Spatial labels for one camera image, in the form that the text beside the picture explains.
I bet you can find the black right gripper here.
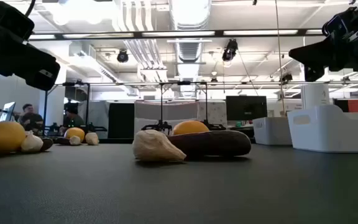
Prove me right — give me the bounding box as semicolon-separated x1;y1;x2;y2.
288;0;358;83

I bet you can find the yellow lemon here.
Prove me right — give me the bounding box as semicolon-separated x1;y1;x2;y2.
0;121;27;155
63;127;86;142

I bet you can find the long dark purple eggplant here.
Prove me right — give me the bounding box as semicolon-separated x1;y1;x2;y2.
167;129;252;158

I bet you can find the orange fruit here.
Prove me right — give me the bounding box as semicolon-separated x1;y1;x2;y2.
173;120;210;136

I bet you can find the large pointed garlic bulb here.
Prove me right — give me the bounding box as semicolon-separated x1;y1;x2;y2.
132;129;187;163

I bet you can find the white round pillar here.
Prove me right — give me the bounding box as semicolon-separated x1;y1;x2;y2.
301;83;331;110

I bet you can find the thin yellow pole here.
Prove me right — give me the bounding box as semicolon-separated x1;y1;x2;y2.
274;0;285;116

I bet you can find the laptop screen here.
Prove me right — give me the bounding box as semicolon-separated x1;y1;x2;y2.
0;101;16;123

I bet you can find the person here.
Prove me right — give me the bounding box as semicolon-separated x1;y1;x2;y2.
59;105;86;134
19;103;45;136

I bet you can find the black monitor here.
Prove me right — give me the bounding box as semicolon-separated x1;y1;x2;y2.
225;95;268;121

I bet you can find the black ceiling fixture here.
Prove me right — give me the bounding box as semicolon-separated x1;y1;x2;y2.
116;49;129;63

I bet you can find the black cabinet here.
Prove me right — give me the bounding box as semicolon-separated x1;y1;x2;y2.
108;103;135;139

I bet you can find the white partition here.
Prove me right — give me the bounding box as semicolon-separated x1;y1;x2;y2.
134;101;199;133

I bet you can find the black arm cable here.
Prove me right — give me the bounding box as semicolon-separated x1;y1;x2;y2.
25;0;37;18

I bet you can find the black overhead camera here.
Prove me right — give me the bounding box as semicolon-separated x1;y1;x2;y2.
221;39;239;62

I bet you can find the silver air duct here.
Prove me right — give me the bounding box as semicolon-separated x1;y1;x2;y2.
168;0;213;98

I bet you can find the black overhead frame bar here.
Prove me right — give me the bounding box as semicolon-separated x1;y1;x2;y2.
28;28;324;40

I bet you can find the black robot station frame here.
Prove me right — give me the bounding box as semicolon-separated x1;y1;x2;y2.
44;80;228;135

